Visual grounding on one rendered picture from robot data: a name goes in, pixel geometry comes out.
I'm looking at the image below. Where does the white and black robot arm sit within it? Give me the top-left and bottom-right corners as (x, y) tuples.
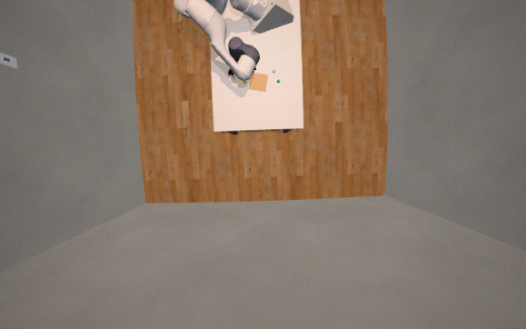
(174, 0), (267, 81)

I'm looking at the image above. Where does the orange mat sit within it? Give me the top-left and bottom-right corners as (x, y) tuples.
(249, 73), (268, 92)

